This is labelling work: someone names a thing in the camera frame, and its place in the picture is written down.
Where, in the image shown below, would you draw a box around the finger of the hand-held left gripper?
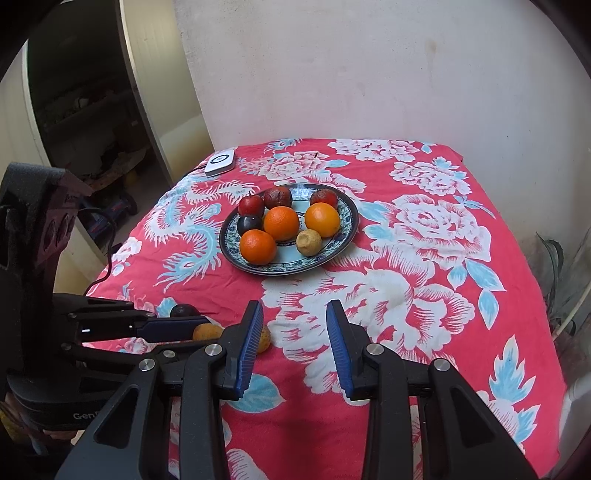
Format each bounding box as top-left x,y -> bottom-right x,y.
61,340 -> 219,369
67,308 -> 212,343

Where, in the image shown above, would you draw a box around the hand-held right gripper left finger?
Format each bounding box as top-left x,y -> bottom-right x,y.
54,300 -> 265,480

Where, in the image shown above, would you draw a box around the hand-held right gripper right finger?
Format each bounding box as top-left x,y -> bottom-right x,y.
325,299 -> 539,480

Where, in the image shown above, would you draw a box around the blue patterned porcelain plate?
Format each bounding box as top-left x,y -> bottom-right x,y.
219,183 -> 360,277

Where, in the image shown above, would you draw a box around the orange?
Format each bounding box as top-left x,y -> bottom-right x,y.
263,206 -> 301,242
305,202 -> 341,238
239,229 -> 278,266

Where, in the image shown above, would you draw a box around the pale yellow wrinkled fruit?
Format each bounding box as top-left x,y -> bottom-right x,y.
295,229 -> 322,257

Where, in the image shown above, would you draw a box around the red apple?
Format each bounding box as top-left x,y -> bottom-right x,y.
238,195 -> 265,217

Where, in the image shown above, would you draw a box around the blue floor tool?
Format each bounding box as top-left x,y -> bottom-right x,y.
85,194 -> 139,241

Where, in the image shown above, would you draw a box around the red floral tablecloth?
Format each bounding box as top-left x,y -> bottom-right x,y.
85,136 -> 568,480

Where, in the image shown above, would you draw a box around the wrinkled red fruit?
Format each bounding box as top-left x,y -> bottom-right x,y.
263,187 -> 293,209
309,188 -> 339,208

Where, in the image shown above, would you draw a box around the white round-marked device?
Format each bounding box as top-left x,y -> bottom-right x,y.
204,148 -> 237,177

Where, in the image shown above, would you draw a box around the thin white tube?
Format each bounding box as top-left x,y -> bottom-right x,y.
551,281 -> 591,337

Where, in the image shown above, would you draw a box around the white pipe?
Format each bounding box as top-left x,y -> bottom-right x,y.
566,369 -> 591,416

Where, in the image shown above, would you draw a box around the thin black cable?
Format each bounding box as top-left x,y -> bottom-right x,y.
178,161 -> 208,185

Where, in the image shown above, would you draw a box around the beige door frame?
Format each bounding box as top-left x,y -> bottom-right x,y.
117,0 -> 215,185

